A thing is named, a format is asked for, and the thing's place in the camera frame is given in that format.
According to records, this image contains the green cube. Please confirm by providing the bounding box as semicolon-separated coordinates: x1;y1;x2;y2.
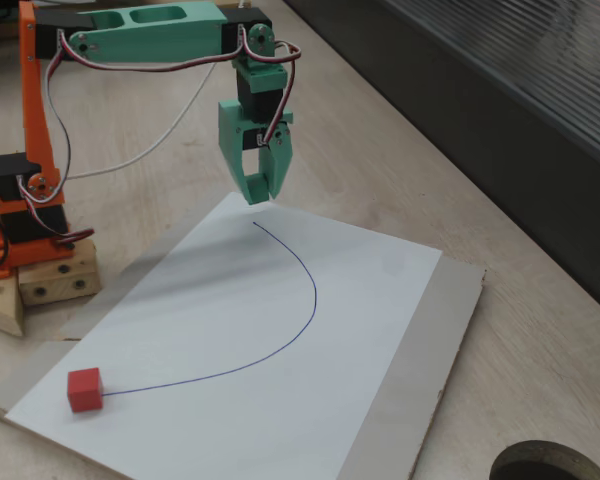
244;172;271;206

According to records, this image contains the red cube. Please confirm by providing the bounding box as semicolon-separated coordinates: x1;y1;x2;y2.
67;367;105;414

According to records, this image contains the white paper sheet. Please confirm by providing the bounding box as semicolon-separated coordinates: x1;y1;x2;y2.
3;191;444;480

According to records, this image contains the ribbed glass desk partition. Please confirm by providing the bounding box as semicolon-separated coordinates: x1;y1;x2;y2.
284;0;600;324

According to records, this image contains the wooden base block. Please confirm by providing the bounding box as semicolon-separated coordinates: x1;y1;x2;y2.
17;242;103;307

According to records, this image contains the grey laminated wooden board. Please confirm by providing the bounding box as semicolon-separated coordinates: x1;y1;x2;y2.
0;191;487;480

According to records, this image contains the white usb cable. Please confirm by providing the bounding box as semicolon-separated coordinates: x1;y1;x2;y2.
68;0;248;179

